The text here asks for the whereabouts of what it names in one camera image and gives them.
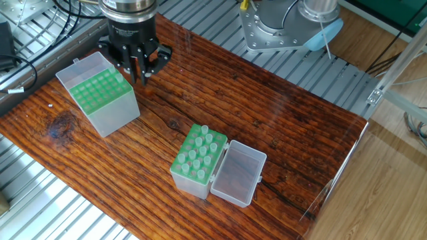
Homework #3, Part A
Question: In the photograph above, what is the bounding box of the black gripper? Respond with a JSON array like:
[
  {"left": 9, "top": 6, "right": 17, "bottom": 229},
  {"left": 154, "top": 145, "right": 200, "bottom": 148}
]
[{"left": 99, "top": 12, "right": 173, "bottom": 85}]

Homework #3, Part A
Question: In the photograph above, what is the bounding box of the translucent tip box green rack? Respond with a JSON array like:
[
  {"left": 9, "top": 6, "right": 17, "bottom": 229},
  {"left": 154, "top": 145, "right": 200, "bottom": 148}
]
[
  {"left": 169, "top": 123, "right": 229, "bottom": 199},
  {"left": 56, "top": 52, "right": 141, "bottom": 138}
]

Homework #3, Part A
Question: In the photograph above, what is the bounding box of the clear hinged box lid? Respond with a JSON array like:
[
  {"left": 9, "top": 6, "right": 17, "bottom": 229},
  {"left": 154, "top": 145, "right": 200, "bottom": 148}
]
[
  {"left": 56, "top": 52, "right": 115, "bottom": 89},
  {"left": 210, "top": 139, "right": 268, "bottom": 207}
]

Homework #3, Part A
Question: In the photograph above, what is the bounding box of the glossy wooden board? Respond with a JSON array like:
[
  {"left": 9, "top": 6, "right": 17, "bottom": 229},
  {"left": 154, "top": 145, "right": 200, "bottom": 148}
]
[{"left": 0, "top": 7, "right": 371, "bottom": 240}]

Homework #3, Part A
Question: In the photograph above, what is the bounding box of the black cable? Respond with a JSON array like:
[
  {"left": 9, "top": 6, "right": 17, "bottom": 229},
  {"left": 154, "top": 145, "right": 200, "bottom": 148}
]
[{"left": 0, "top": 0, "right": 82, "bottom": 94}]

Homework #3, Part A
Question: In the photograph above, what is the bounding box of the grey metal mount plate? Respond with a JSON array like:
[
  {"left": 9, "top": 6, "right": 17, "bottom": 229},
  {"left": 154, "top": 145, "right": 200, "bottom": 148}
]
[{"left": 240, "top": 5, "right": 302, "bottom": 53}]

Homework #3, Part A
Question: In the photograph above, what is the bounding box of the aluminium frame corner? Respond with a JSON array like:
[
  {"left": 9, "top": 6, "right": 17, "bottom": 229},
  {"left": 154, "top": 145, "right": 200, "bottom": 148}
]
[{"left": 366, "top": 45, "right": 427, "bottom": 124}]

